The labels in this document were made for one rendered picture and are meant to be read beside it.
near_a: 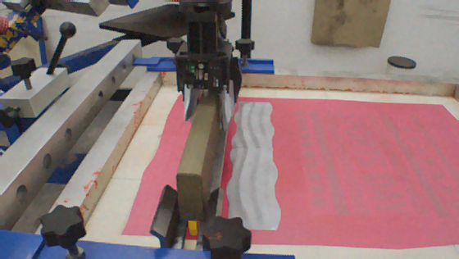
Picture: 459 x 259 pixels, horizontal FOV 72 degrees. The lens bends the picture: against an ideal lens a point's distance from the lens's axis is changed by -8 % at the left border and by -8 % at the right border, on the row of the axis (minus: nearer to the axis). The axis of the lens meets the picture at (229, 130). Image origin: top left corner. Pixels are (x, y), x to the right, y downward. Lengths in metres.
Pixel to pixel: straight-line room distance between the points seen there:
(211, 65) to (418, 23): 2.46
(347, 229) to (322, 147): 0.19
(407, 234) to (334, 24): 2.16
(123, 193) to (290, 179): 0.25
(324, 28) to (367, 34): 0.33
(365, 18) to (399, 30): 0.32
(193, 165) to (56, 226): 0.16
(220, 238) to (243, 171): 0.24
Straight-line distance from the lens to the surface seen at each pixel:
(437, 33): 2.92
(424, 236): 0.51
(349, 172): 0.57
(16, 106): 0.60
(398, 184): 0.58
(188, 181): 0.38
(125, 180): 0.55
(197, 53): 0.45
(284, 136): 0.64
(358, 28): 2.59
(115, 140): 0.58
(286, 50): 2.63
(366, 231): 0.49
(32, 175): 0.50
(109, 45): 1.30
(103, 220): 0.49
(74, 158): 0.70
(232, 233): 0.31
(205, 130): 0.45
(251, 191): 0.50
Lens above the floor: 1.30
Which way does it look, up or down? 32 degrees down
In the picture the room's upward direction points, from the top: straight up
